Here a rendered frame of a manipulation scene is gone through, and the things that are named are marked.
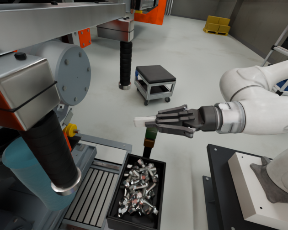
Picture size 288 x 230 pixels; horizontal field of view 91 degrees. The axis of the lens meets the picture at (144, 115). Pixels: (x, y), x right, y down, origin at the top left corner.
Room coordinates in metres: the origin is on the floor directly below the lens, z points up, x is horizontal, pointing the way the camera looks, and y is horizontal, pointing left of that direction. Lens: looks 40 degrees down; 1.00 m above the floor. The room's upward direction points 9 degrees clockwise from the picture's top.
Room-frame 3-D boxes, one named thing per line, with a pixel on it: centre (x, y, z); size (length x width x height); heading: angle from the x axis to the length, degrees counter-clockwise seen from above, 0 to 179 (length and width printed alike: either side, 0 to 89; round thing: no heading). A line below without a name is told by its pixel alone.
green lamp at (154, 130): (0.35, -0.04, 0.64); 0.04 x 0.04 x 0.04; 85
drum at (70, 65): (0.28, 0.26, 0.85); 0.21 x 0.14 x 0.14; 85
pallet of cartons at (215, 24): (8.23, -2.83, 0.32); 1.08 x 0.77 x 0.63; 83
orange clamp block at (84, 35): (0.60, 0.31, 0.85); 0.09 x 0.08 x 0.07; 175
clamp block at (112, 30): (0.44, 0.11, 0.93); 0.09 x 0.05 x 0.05; 85
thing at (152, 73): (1.60, -0.05, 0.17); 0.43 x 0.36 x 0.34; 29
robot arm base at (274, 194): (0.39, -0.67, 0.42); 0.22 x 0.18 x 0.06; 2
